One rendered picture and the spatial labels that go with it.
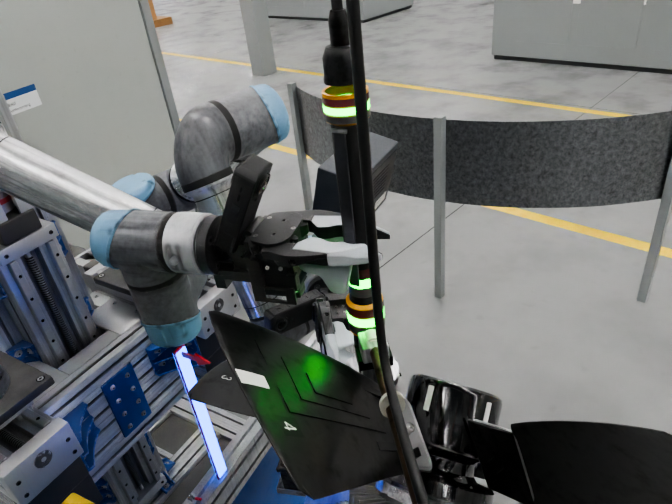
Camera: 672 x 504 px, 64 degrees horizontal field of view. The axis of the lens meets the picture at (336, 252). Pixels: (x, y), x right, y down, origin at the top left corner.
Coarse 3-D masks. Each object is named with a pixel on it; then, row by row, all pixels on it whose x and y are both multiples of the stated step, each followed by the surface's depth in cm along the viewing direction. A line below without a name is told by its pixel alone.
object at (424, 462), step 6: (408, 402) 66; (408, 408) 66; (408, 414) 65; (414, 414) 66; (408, 420) 64; (414, 420) 65; (414, 426) 64; (414, 432) 63; (420, 432) 64; (414, 438) 62; (420, 438) 64; (414, 444) 62; (420, 444) 63; (420, 450) 62; (426, 450) 63; (420, 456) 61; (426, 456) 62; (420, 462) 60; (426, 462) 61; (420, 468) 60; (426, 468) 61
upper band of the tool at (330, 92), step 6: (324, 90) 50; (330, 90) 51; (336, 90) 51; (342, 90) 52; (348, 90) 52; (366, 90) 48; (324, 96) 49; (330, 96) 48; (336, 96) 48; (342, 96) 48; (348, 96) 48; (336, 108) 48; (342, 108) 48
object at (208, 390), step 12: (216, 372) 81; (228, 372) 81; (204, 384) 78; (216, 384) 78; (228, 384) 78; (192, 396) 75; (204, 396) 75; (216, 396) 75; (228, 396) 76; (240, 396) 76; (228, 408) 74; (240, 408) 74
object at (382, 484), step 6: (384, 480) 66; (390, 480) 67; (378, 486) 66; (384, 486) 65; (390, 486) 64; (396, 486) 64; (402, 486) 65; (384, 492) 65; (390, 492) 64; (396, 492) 63; (402, 492) 62; (408, 492) 63; (396, 498) 63; (402, 498) 62; (408, 498) 62; (432, 498) 63
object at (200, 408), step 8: (184, 360) 89; (184, 368) 89; (192, 368) 91; (184, 376) 89; (192, 376) 91; (192, 384) 92; (192, 400) 92; (200, 408) 95; (200, 416) 95; (208, 416) 97; (208, 424) 98; (208, 432) 98; (208, 440) 98; (216, 440) 101; (216, 448) 101; (216, 456) 102; (216, 464) 102; (224, 464) 104
